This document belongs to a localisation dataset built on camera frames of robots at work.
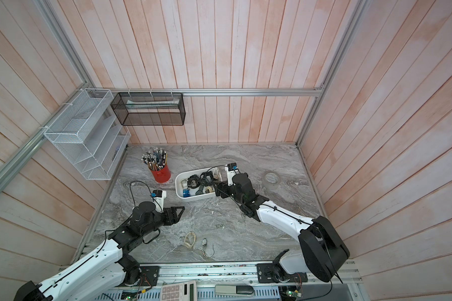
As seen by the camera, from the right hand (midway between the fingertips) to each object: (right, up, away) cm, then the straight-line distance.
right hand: (220, 180), depth 85 cm
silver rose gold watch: (-2, +2, +15) cm, 15 cm away
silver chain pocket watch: (-7, -27, -4) cm, 29 cm away
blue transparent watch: (-17, -7, +6) cm, 19 cm away
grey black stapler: (+5, -40, -16) cm, 43 cm away
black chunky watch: (-14, -2, +13) cm, 19 cm away
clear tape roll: (+29, -1, +19) cm, 35 cm away
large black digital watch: (-7, 0, +16) cm, 17 cm away
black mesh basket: (-40, +38, +18) cm, 58 cm away
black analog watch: (-11, -7, +12) cm, 18 cm away
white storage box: (-19, +2, +15) cm, 24 cm away
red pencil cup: (-31, +1, +13) cm, 34 cm away
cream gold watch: (-5, -5, +8) cm, 11 cm away
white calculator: (-14, -40, -16) cm, 46 cm away
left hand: (-18, -14, -4) cm, 23 cm away
